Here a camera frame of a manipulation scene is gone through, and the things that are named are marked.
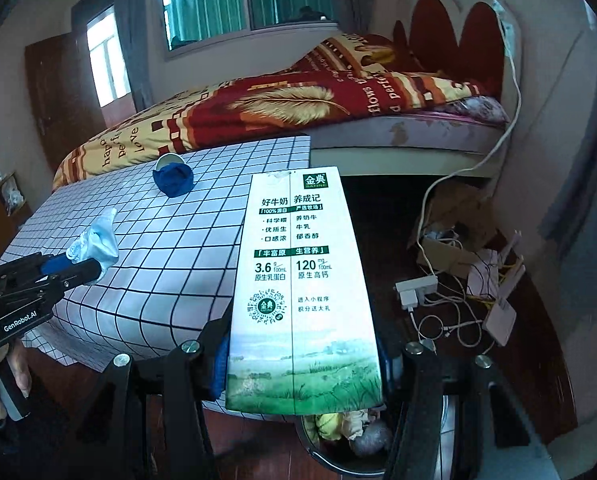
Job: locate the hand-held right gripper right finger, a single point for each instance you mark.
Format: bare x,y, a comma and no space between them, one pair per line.
389,365

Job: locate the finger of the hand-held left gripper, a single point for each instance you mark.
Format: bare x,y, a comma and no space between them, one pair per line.
58,263
81,272

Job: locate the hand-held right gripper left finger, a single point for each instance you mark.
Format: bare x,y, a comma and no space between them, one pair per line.
222,360

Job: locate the light blue face mask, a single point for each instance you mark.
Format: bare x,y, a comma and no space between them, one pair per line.
98,245

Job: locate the dark trash bin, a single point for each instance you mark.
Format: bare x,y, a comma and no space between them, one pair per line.
338,462

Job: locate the green and white milk carton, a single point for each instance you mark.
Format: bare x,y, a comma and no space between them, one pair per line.
298,260

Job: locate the wooden cabinet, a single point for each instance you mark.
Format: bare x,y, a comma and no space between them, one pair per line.
6,215

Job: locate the table with checkered cloth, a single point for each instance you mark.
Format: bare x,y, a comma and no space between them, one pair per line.
153,270

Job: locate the grey crumpled wad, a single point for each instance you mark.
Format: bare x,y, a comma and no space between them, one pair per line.
373,437

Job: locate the white power strip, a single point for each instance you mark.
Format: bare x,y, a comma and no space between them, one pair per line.
416,291

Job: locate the white router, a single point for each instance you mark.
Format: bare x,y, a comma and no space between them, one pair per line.
500,317

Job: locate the blue crumpled cloth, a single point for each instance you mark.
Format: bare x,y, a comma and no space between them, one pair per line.
173,182

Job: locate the white crumpled paper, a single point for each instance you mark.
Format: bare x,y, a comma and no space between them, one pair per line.
480,272

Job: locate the small white cup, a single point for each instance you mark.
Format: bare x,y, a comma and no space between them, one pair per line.
171,159

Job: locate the cardboard box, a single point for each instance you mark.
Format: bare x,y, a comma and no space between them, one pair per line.
458,220

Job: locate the brown wooden door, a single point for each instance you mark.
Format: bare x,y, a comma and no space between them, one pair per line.
61,95

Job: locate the bright balcony doorway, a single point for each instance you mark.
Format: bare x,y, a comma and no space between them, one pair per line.
106,60

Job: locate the pink bed mattress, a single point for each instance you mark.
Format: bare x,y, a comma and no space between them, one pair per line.
403,135

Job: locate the bed with red blanket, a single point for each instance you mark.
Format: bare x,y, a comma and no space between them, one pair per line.
258,100

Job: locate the floral pillow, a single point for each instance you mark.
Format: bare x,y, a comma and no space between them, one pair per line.
480,107

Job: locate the window with teal curtain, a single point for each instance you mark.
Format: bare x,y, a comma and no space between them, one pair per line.
243,0

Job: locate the red heart-shaped headboard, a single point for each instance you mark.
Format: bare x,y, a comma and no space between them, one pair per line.
478,45

